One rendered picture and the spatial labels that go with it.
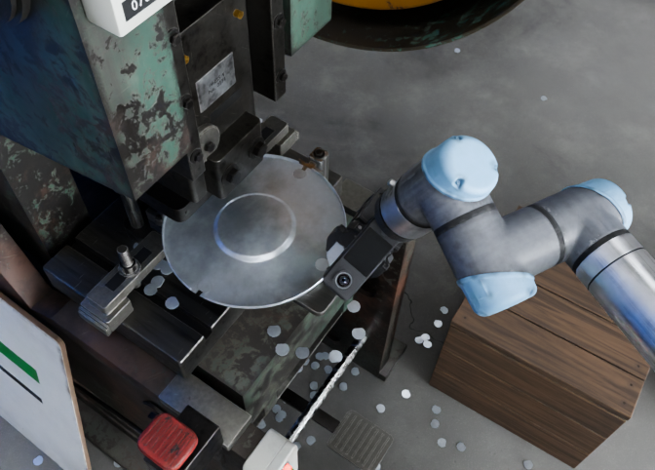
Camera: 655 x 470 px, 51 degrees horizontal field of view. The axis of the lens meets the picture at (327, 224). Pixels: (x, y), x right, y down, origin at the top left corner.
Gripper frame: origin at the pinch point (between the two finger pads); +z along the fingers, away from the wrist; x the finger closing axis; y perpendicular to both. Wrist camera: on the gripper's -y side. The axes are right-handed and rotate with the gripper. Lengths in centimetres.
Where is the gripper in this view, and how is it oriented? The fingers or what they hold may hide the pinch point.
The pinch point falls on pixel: (333, 269)
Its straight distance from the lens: 102.2
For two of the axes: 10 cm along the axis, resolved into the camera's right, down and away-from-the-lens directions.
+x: -7.6, -6.5, -0.8
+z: -3.8, 3.4, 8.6
